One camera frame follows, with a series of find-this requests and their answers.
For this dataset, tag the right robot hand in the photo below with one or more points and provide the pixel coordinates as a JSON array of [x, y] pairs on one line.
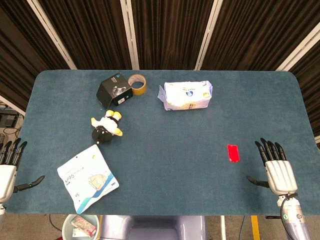
[[281, 176]]

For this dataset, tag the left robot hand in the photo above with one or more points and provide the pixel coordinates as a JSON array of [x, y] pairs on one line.
[[7, 175]]

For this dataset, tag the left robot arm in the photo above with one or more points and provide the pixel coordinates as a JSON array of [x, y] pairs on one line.
[[1, 210]]

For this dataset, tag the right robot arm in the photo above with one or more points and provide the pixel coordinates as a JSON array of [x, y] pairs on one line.
[[295, 225]]

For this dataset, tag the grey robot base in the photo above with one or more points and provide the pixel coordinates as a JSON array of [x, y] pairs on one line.
[[155, 227]]

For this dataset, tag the white plastic bucket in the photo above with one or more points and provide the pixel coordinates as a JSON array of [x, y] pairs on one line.
[[66, 226]]

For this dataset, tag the white KN95 mask bag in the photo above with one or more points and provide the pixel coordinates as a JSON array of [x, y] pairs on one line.
[[86, 178]]

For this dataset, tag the floral patterned box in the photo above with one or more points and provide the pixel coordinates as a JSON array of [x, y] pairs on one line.
[[83, 225]]

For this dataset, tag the dark brown curtain panel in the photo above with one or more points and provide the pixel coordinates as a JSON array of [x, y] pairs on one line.
[[255, 30], [22, 55], [92, 32], [310, 82], [170, 32]]

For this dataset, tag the black yellow penguin plush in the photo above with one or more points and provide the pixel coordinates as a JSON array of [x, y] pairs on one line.
[[106, 126]]

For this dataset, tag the blue felt table cover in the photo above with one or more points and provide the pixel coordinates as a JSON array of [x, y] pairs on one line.
[[170, 155]]

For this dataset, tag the white tissue pack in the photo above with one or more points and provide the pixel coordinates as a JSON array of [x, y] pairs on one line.
[[186, 96]]

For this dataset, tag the black cardboard box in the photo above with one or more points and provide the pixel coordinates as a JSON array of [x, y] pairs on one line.
[[113, 91]]

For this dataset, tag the yellow packing tape roll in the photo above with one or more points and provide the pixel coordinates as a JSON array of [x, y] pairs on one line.
[[138, 87]]

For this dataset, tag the white partition post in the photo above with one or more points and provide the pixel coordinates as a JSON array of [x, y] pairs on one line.
[[298, 48], [130, 35], [206, 35], [51, 33], [11, 103]]

